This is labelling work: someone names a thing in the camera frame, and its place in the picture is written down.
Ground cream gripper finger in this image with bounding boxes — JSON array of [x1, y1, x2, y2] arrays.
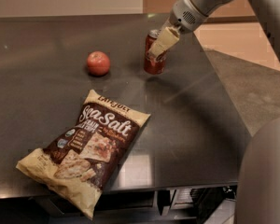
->
[[147, 26, 180, 59]]

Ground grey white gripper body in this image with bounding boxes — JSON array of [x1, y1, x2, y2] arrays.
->
[[168, 0, 208, 34]]

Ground red coke can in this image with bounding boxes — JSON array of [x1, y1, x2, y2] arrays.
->
[[144, 29, 166, 75]]

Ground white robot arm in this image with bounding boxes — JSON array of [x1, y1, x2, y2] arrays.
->
[[147, 0, 280, 224]]

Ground red apple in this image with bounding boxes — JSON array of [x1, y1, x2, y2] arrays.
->
[[87, 51, 110, 77]]

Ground sea salt chips bag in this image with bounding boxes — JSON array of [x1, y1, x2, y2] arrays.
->
[[16, 90, 149, 218]]

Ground dark table frame with drawers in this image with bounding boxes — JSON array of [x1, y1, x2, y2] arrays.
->
[[0, 186, 236, 224]]

